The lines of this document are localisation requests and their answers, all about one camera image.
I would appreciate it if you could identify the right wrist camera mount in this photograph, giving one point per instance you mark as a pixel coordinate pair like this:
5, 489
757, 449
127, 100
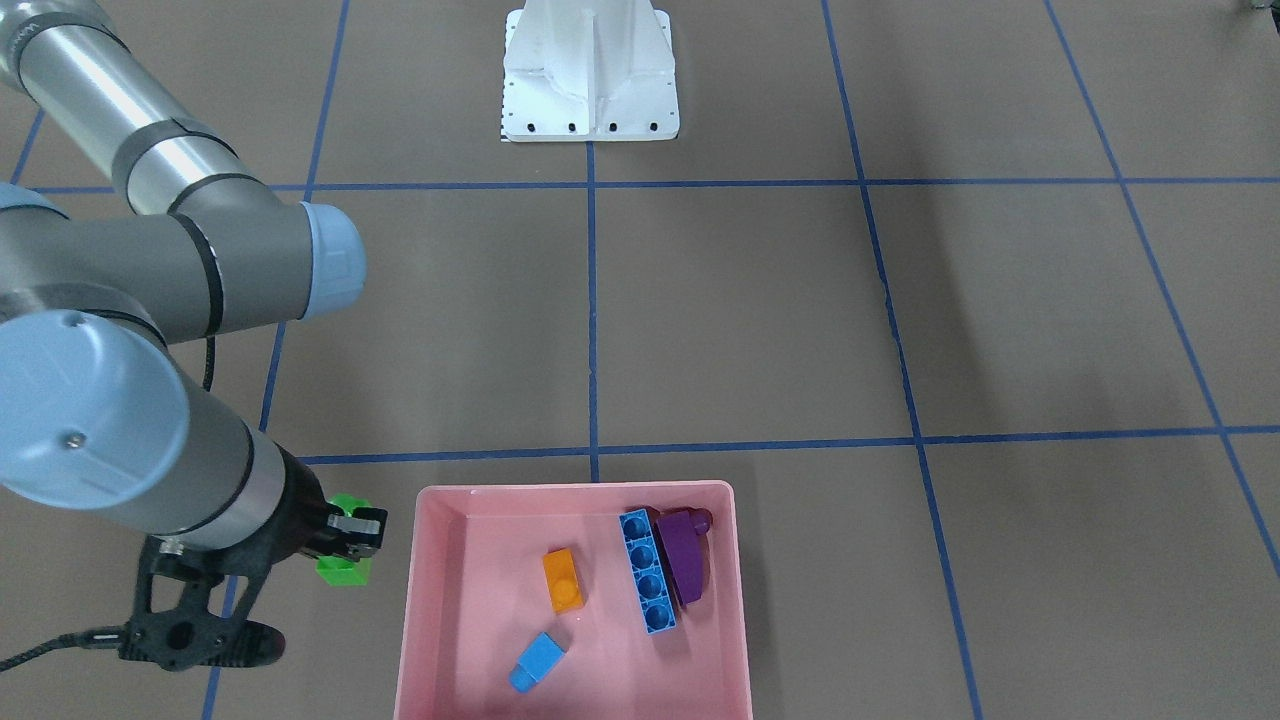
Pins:
171, 624

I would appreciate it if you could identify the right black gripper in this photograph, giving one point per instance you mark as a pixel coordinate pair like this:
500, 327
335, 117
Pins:
297, 517

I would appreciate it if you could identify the purple block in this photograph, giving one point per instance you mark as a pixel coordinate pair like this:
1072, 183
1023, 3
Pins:
681, 534

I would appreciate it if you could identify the orange block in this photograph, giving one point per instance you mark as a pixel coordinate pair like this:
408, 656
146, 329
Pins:
563, 584

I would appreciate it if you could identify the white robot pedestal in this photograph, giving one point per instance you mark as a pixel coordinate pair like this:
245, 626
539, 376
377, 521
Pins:
589, 71

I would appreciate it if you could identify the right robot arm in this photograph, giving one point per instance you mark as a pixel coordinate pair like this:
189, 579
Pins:
97, 416

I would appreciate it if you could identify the green block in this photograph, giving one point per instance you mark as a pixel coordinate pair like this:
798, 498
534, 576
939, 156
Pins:
338, 572

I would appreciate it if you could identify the long blue block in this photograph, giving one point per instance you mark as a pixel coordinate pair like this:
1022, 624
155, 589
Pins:
648, 571

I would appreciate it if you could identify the small blue block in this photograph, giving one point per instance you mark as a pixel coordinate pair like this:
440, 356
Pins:
534, 665

